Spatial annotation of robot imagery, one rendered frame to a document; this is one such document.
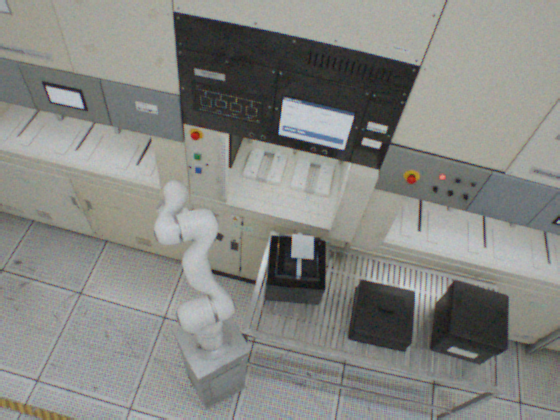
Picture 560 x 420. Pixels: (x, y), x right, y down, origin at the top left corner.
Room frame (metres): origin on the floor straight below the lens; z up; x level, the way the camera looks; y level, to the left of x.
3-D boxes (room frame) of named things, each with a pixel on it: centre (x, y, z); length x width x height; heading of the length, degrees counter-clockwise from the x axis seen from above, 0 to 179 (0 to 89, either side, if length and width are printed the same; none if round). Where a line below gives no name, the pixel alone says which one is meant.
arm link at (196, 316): (0.65, 0.26, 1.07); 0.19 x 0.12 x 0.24; 122
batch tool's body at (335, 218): (1.77, 0.05, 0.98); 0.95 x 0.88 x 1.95; 176
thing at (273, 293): (1.07, -0.10, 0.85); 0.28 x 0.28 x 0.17; 6
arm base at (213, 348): (0.67, 0.24, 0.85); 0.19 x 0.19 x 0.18
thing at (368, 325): (0.93, -0.56, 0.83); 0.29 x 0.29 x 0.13; 87
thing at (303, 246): (1.07, -0.10, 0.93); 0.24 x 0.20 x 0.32; 6
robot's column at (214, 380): (0.67, 0.24, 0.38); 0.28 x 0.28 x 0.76; 41
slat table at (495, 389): (0.99, -0.57, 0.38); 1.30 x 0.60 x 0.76; 86
